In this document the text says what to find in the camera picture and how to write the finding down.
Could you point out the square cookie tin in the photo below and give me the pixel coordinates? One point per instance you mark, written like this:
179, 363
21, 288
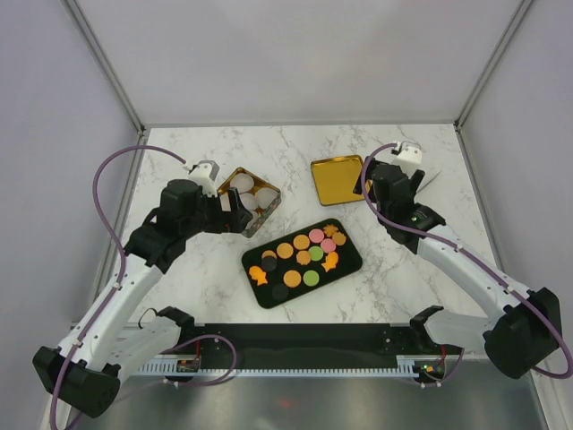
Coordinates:
258, 196

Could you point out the gold tin lid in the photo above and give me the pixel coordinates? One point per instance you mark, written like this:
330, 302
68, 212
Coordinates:
335, 179

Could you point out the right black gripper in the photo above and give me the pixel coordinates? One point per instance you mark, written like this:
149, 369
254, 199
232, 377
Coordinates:
411, 188

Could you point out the black sandwich cookie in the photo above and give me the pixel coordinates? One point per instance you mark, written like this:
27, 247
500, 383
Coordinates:
269, 263
280, 292

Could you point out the green cookie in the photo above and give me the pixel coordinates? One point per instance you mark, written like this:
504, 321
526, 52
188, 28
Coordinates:
311, 278
316, 253

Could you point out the pink cookie lower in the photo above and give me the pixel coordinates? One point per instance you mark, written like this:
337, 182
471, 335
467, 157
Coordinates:
328, 245

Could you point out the black serving tray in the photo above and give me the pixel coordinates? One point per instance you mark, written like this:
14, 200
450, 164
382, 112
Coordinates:
350, 262

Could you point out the orange leaf cookie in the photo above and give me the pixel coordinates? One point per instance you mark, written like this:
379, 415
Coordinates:
338, 238

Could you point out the orange scalloped cookie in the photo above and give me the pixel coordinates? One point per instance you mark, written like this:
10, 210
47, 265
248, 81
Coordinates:
303, 257

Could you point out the metal tongs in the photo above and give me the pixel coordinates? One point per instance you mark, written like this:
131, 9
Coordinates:
427, 181

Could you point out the orange flower cookie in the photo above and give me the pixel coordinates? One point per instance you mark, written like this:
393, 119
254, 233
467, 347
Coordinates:
330, 230

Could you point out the orange cookie under black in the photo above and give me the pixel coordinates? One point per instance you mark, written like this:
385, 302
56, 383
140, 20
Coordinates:
269, 253

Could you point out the white cable duct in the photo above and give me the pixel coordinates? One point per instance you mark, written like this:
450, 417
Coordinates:
173, 367

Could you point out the black sandwich cookie lower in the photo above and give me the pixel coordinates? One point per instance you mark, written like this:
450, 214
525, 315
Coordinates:
280, 292

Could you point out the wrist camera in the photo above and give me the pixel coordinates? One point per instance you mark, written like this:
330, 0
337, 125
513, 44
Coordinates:
407, 152
203, 173

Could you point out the orange round cookie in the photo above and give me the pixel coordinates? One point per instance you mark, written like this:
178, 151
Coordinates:
285, 250
301, 242
292, 279

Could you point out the pink cookie upper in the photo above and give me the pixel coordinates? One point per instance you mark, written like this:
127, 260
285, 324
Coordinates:
316, 235

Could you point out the orange fish cookie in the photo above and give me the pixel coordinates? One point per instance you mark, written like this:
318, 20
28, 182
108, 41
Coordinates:
330, 261
258, 275

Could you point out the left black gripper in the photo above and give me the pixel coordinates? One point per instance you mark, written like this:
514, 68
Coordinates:
238, 217

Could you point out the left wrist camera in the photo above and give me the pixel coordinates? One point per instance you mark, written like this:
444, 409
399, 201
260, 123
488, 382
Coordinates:
203, 173

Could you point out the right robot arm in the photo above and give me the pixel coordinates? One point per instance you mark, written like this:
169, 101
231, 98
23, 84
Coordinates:
520, 326

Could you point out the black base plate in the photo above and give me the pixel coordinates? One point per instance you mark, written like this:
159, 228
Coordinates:
310, 344

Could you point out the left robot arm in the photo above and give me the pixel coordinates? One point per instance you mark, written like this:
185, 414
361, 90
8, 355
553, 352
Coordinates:
78, 371

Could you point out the black sandwich cookie upper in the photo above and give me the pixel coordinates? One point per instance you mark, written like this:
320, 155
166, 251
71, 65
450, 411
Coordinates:
269, 263

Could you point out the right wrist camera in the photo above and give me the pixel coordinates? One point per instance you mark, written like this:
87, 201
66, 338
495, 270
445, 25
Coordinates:
407, 152

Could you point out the pink cookie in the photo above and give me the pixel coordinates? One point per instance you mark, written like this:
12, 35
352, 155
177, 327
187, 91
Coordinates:
316, 235
328, 245

